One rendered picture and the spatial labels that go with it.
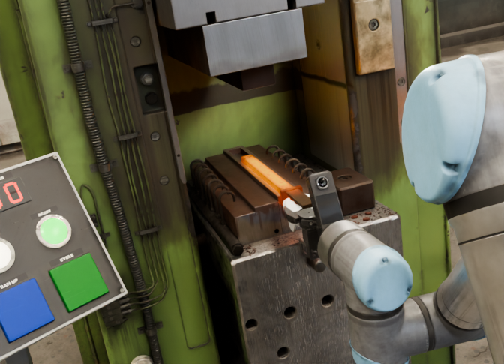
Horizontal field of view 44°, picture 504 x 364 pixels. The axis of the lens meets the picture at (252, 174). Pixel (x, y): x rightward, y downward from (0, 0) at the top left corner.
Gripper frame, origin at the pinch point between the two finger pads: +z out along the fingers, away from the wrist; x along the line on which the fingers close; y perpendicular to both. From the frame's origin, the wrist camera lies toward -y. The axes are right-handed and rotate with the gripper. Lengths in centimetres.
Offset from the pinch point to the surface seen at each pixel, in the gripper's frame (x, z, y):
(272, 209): -4.3, 2.9, 2.6
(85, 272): -42.8, -12.3, -1.8
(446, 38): 449, 600, 88
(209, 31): -11.3, 2.9, -35.1
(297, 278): -3.0, -3.1, 16.2
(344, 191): 12.3, 2.9, 2.7
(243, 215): -10.6, 2.9, 2.2
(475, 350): 81, 54, 100
